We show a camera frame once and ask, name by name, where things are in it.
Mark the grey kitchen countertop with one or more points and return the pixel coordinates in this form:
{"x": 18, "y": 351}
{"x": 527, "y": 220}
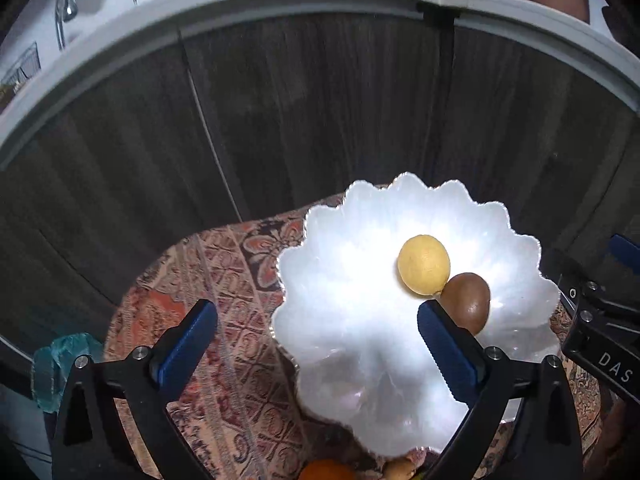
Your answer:
{"x": 300, "y": 2}

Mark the patterned tablecloth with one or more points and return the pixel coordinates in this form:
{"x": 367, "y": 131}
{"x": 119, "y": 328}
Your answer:
{"x": 225, "y": 310}

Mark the white scalloped bowl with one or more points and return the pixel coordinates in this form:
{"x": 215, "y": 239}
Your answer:
{"x": 360, "y": 320}

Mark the teal plastic bag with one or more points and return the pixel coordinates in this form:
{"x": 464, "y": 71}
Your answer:
{"x": 60, "y": 365}

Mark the metal faucet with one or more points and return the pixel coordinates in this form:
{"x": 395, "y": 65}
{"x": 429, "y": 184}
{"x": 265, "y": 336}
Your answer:
{"x": 64, "y": 7}

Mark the brown kiwi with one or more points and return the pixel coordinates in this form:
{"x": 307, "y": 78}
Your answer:
{"x": 470, "y": 302}

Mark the orange mandarin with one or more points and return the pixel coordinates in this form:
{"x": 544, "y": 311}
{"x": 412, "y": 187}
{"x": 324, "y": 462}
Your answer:
{"x": 327, "y": 471}

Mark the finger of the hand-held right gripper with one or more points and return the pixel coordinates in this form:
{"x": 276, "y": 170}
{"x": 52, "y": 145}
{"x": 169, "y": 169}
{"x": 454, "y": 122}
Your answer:
{"x": 625, "y": 255}
{"x": 607, "y": 305}

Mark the yellow lemon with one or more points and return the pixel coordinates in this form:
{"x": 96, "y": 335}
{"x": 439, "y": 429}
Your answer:
{"x": 424, "y": 264}

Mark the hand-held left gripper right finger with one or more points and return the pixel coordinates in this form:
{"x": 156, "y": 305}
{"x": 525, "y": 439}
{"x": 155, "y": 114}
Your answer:
{"x": 447, "y": 355}

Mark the dark wooden cabinet door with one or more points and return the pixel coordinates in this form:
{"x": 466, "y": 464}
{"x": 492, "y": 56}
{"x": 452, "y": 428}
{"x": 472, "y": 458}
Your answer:
{"x": 525, "y": 135}
{"x": 125, "y": 185}
{"x": 325, "y": 110}

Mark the small brown fruit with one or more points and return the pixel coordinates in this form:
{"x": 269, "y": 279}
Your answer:
{"x": 399, "y": 471}

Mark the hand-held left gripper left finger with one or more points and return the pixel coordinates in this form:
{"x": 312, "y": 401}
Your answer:
{"x": 187, "y": 345}

